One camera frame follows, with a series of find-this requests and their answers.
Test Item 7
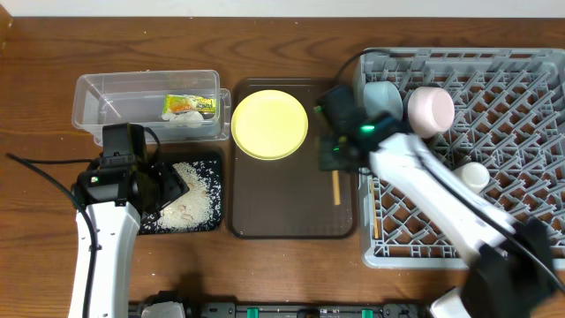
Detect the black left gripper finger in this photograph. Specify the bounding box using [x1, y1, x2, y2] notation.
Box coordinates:
[154, 163, 190, 208]
[140, 202, 162, 221]

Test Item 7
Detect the wooden chopstick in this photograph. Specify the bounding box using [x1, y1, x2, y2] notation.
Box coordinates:
[332, 170, 341, 206]
[371, 183, 380, 239]

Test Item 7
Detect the light blue bowl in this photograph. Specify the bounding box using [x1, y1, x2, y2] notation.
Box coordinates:
[363, 81, 403, 120]

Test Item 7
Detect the white tissue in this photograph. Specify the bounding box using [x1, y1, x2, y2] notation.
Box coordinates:
[162, 111, 204, 122]

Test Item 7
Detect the yellow plate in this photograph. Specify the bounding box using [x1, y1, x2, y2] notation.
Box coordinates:
[231, 89, 309, 161]

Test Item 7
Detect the green orange snack wrapper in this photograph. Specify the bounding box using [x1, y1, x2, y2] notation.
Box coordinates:
[162, 95, 216, 114]

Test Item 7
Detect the white bowl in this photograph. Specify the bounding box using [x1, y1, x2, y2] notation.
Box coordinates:
[407, 87, 455, 139]

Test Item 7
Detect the small white cup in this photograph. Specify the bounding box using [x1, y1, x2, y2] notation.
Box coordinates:
[453, 162, 490, 193]

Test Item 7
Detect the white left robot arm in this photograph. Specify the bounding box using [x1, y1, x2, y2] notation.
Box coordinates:
[68, 153, 170, 317]

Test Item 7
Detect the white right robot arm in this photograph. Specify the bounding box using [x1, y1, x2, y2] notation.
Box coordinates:
[326, 114, 564, 318]

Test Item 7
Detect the black waste tray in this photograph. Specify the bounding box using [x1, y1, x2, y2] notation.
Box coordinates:
[138, 152, 223, 235]

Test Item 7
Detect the clear plastic waste bin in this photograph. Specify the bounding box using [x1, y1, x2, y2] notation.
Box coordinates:
[72, 70, 231, 146]

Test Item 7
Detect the grey dishwasher rack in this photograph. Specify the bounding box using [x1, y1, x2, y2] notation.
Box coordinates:
[353, 48, 564, 269]

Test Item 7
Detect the pile of rice scraps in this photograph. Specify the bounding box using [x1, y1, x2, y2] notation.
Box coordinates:
[156, 160, 222, 232]

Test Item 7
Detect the dark brown serving tray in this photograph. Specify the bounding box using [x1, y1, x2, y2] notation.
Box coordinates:
[227, 78, 358, 239]

